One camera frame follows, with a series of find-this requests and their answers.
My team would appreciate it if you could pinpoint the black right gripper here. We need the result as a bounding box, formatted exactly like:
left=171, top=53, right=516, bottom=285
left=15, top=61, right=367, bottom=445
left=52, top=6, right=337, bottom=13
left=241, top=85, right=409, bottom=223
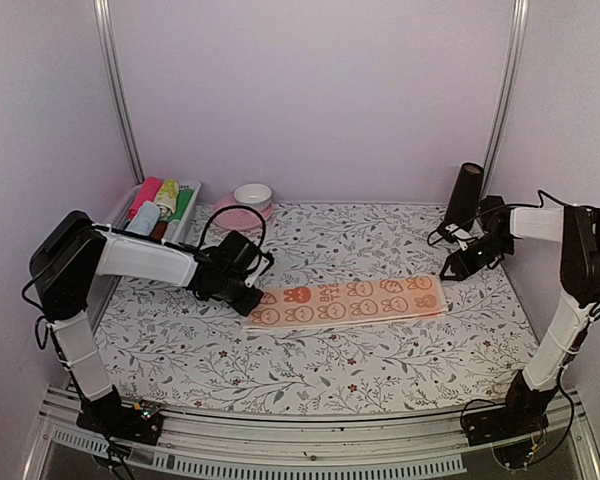
left=443, top=233, right=514, bottom=281

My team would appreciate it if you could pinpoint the orange patterned towel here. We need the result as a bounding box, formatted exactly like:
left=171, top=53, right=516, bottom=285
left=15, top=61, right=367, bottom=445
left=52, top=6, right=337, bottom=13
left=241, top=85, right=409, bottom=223
left=245, top=276, right=448, bottom=330

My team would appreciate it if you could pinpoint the light blue towel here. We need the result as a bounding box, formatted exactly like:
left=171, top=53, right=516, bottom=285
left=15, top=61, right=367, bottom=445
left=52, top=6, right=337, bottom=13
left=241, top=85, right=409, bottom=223
left=125, top=202, right=160, bottom=236

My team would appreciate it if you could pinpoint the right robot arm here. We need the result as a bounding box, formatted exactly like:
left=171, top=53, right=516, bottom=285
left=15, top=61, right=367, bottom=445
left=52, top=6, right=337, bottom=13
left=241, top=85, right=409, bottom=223
left=435, top=196, right=600, bottom=436

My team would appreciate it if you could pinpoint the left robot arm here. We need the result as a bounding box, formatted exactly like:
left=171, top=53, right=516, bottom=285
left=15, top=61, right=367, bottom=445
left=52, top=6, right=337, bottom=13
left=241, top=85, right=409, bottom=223
left=29, top=210, right=274, bottom=434

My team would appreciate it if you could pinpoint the pink plate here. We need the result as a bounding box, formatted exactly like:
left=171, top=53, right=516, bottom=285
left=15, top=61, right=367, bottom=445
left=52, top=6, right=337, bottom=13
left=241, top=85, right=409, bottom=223
left=212, top=195, right=261, bottom=231

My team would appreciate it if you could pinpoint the dark brown cylinder cup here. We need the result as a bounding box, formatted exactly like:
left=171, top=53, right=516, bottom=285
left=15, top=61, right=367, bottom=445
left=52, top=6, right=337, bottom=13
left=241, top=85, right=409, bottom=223
left=442, top=162, right=484, bottom=230

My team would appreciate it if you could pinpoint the brown rolled towel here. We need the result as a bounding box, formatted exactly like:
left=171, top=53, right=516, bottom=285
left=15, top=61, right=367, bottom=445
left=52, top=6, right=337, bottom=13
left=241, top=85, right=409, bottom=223
left=149, top=220, right=168, bottom=240

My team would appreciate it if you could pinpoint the white bowl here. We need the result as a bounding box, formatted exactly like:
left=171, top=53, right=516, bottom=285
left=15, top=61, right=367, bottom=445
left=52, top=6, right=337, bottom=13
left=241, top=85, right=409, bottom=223
left=233, top=183, right=272, bottom=211

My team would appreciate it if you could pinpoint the green rolled towel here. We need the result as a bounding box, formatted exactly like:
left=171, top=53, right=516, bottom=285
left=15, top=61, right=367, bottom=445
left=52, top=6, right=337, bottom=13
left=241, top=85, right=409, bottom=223
left=169, top=188, right=196, bottom=222

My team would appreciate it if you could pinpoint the white plastic basket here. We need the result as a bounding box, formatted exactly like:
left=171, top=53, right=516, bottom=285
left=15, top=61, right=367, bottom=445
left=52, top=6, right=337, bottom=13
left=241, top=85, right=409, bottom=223
left=105, top=177, right=202, bottom=243

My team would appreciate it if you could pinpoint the yellow-green rolled towel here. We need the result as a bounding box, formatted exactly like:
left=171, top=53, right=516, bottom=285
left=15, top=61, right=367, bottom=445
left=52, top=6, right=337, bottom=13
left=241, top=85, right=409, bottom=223
left=153, top=179, right=179, bottom=218

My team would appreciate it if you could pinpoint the pink rolled towel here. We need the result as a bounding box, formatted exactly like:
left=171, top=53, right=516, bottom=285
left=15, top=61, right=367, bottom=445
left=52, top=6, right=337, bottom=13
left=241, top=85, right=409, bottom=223
left=128, top=177, right=163, bottom=220

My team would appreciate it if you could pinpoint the left black cable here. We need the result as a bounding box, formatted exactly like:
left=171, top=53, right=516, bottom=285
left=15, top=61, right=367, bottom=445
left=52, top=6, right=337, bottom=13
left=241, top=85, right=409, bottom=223
left=198, top=204, right=269, bottom=251

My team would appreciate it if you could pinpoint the black cable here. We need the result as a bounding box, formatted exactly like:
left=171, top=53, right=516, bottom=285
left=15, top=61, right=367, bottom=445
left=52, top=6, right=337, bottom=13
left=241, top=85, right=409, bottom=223
left=426, top=188, right=600, bottom=249
left=198, top=204, right=269, bottom=251

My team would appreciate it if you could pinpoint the right black cable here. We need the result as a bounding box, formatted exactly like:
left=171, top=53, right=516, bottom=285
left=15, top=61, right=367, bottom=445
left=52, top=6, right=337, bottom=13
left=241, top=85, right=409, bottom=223
left=426, top=188, right=600, bottom=249

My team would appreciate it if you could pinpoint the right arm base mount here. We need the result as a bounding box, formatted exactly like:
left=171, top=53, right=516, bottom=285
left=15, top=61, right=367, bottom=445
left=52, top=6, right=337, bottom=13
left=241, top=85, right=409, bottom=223
left=460, top=405, right=549, bottom=446

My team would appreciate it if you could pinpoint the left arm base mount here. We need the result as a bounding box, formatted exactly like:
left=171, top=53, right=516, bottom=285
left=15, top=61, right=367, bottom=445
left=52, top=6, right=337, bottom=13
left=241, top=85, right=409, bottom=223
left=76, top=388, right=164, bottom=446

